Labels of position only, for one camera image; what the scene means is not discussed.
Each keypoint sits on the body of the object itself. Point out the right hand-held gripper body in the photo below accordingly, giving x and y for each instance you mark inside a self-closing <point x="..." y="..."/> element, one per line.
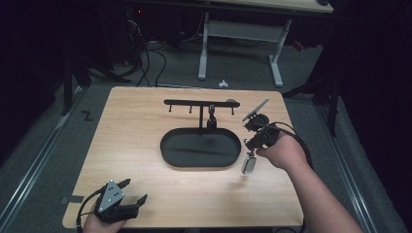
<point x="262" y="129"/>

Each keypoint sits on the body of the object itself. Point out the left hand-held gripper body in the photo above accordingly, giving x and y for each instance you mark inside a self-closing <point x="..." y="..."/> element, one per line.
<point x="111" y="202"/>

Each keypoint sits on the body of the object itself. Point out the silver car key with keyring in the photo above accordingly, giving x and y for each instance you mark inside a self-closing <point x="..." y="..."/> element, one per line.
<point x="248" y="165"/>

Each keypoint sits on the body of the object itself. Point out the black car key fob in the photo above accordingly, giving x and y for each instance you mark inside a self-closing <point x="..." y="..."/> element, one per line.
<point x="212" y="121"/>

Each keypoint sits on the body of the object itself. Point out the black key rack with tray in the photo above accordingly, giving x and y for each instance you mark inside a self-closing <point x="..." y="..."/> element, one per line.
<point x="200" y="147"/>

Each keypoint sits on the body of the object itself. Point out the person's left hand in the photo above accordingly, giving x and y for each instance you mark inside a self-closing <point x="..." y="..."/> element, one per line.
<point x="102" y="226"/>

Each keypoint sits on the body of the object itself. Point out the person's right hand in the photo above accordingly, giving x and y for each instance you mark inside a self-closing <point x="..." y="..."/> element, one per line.
<point x="285" y="152"/>

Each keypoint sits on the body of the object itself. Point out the grey tape strip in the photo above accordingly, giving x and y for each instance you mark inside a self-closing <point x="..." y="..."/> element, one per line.
<point x="73" y="199"/>

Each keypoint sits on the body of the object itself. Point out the small white floor object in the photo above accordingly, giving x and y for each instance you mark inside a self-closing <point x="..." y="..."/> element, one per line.
<point x="223" y="84"/>

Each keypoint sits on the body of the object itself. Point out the black metal stand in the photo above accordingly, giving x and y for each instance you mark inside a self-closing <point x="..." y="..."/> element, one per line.
<point x="332" y="106"/>
<point x="68" y="87"/>

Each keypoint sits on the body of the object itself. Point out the small red object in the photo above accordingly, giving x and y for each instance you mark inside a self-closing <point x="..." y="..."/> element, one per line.
<point x="298" y="45"/>

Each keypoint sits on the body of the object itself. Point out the white-legged desk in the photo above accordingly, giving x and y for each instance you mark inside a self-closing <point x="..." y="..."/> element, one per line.
<point x="241" y="30"/>

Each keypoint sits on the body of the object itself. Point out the metal floor rail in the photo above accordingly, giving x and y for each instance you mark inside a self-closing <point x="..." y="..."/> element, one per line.
<point x="35" y="158"/>
<point x="348" y="174"/>

